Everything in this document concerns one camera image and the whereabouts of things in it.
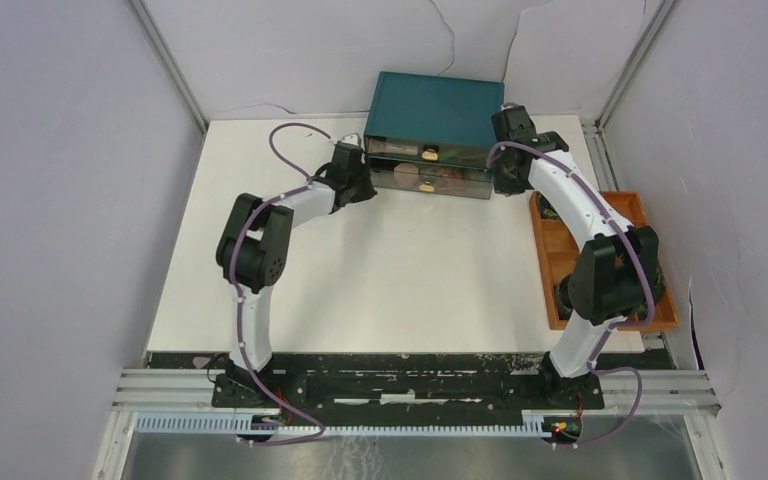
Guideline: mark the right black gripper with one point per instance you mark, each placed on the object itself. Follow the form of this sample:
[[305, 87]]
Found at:
[[504, 185]]

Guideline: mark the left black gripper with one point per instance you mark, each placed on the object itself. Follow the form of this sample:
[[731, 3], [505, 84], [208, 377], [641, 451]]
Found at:
[[369, 190]]

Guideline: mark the octagonal pink compact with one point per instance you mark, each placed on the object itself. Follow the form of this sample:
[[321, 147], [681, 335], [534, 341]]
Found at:
[[406, 175]]

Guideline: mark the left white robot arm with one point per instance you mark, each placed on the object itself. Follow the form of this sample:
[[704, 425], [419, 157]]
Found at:
[[253, 248]]

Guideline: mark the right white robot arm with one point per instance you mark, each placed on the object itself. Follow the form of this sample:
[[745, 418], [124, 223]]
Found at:
[[617, 267]]

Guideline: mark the teal drawer cabinet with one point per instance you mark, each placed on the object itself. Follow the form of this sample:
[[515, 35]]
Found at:
[[432, 109]]

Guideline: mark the wooden compartment tray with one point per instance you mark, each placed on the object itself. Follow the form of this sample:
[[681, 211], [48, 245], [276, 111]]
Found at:
[[558, 252]]

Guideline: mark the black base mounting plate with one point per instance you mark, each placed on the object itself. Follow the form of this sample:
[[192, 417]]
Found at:
[[394, 390]]

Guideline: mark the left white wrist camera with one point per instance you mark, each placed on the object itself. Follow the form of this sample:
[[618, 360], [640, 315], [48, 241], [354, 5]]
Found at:
[[354, 140]]

